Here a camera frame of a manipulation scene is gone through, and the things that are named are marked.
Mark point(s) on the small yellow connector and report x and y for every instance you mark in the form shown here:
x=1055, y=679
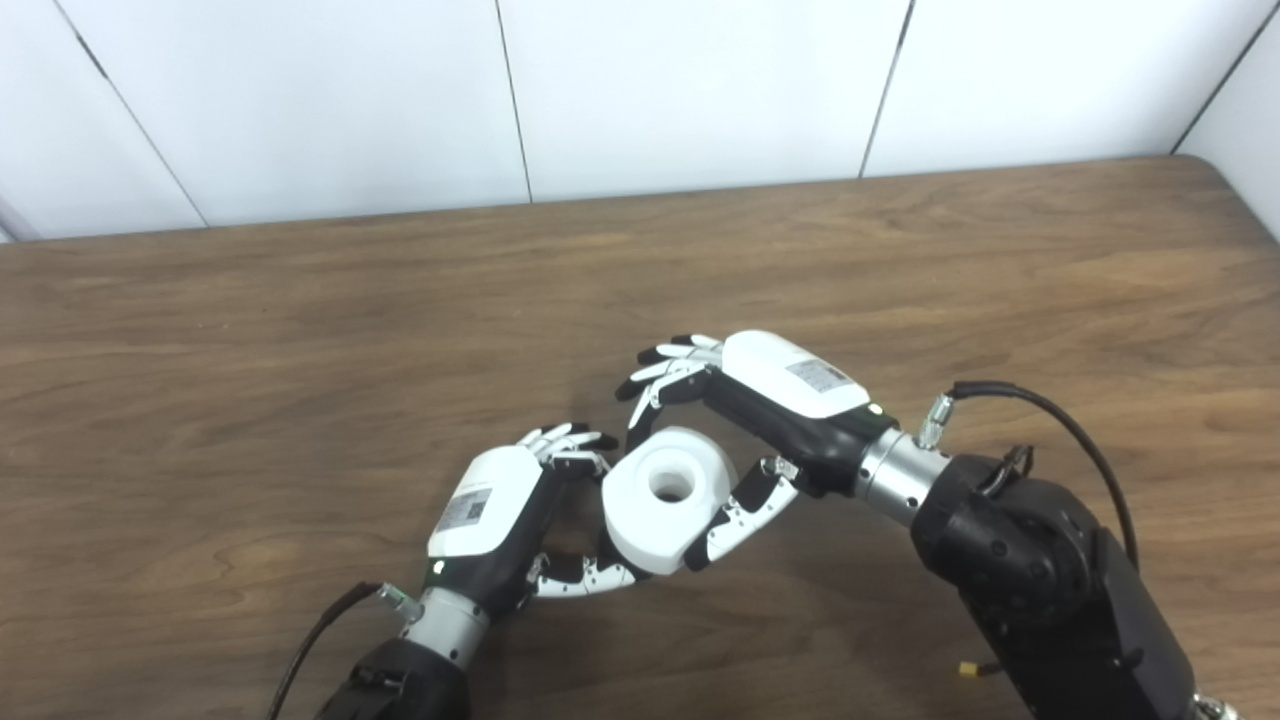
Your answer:
x=970, y=669

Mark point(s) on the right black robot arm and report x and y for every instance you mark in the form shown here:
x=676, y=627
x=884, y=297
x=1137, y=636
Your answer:
x=1050, y=610

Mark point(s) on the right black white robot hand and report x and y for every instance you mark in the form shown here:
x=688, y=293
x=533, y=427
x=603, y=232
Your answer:
x=790, y=390

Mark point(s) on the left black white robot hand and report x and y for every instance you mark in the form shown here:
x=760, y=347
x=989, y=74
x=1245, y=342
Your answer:
x=485, y=500

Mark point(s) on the round white piece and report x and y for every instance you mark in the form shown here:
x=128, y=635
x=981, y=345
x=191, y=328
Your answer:
x=650, y=530

